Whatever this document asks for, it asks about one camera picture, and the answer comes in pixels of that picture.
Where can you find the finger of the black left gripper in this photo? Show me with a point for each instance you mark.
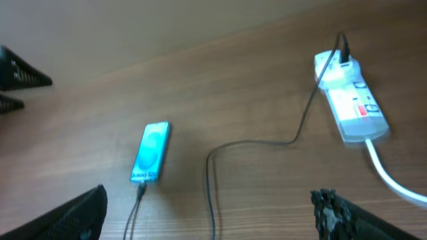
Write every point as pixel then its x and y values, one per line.
pixel 18 74
pixel 9 104

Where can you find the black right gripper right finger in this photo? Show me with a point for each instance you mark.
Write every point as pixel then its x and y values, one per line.
pixel 339 219

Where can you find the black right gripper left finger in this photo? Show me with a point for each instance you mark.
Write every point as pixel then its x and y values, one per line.
pixel 81 218

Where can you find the blue Galaxy S25 smartphone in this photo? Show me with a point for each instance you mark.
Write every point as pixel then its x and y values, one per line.
pixel 151 153

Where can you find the white power strip socket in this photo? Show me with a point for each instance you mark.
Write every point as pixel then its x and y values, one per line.
pixel 356 112

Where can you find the white USB charger adapter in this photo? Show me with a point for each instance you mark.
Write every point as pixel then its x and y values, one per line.
pixel 337 74

